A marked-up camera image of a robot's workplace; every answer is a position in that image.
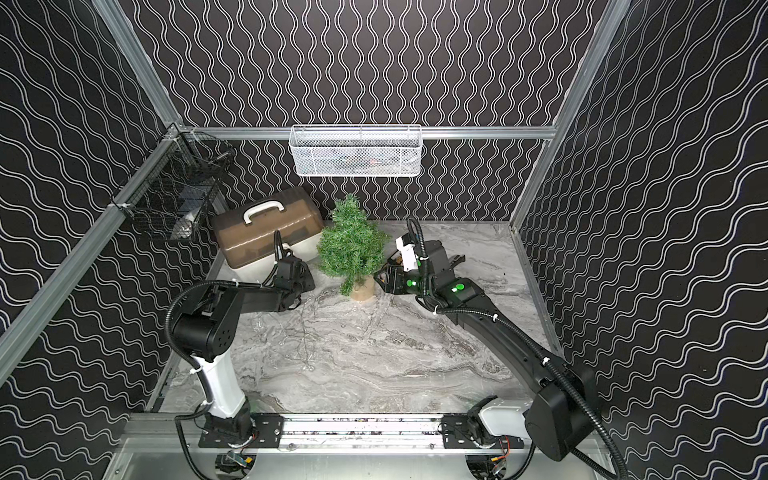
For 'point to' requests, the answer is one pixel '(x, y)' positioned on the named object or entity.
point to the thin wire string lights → (304, 327)
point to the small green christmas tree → (353, 248)
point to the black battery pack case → (394, 268)
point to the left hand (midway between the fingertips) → (306, 271)
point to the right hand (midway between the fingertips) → (383, 273)
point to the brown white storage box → (245, 235)
